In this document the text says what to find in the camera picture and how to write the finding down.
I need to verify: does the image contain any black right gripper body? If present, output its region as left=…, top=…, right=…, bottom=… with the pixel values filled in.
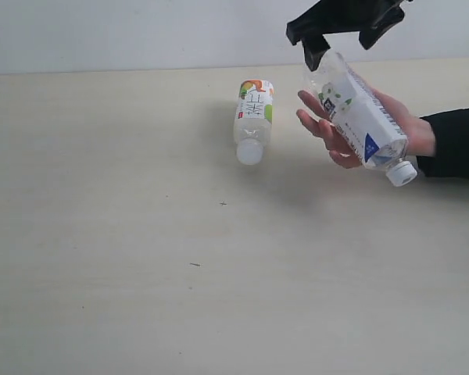
left=286, top=0, right=405, bottom=44

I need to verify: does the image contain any clear white label water bottle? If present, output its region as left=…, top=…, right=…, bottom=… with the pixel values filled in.
left=307, top=50, right=417, bottom=187

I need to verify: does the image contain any black sleeved forearm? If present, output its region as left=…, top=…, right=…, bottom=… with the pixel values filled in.
left=417, top=108, right=469, bottom=180

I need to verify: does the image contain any open bare human hand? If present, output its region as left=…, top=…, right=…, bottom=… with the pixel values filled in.
left=296, top=88, right=435, bottom=170

